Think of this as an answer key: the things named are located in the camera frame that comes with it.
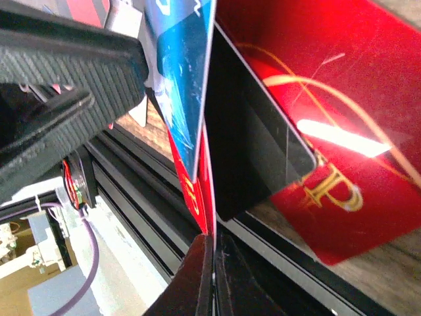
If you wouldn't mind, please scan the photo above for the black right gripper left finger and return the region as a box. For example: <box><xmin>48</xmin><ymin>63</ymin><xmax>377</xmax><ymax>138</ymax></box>
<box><xmin>144</xmin><ymin>234</ymin><xmax>213</xmax><ymax>315</ymax></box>

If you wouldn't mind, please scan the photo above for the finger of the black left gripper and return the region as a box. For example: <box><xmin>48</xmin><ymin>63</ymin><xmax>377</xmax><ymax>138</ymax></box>
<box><xmin>1</xmin><ymin>8</ymin><xmax>149</xmax><ymax>164</ymax></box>
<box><xmin>1</xmin><ymin>90</ymin><xmax>112</xmax><ymax>203</ymax></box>

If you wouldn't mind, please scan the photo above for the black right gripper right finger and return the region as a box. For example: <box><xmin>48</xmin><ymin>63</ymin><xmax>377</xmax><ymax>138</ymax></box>
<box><xmin>214</xmin><ymin>230</ymin><xmax>329</xmax><ymax>315</ymax></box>

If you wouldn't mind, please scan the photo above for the blue VIP card carried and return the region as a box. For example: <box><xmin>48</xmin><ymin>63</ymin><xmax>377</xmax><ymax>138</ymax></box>
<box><xmin>144</xmin><ymin>1</ymin><xmax>216</xmax><ymax>182</ymax></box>

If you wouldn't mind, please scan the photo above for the red VIP card front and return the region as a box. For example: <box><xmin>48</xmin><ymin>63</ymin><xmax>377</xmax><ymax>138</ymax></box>
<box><xmin>216</xmin><ymin>1</ymin><xmax>420</xmax><ymax>265</ymax></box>

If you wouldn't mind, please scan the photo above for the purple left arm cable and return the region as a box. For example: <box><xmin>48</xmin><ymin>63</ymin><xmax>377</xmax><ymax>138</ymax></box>
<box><xmin>0</xmin><ymin>202</ymin><xmax>100</xmax><ymax>316</ymax></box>

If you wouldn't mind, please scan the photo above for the black front frame rail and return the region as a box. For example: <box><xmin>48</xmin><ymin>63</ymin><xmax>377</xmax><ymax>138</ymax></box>
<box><xmin>86</xmin><ymin>128</ymin><xmax>387</xmax><ymax>315</ymax></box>

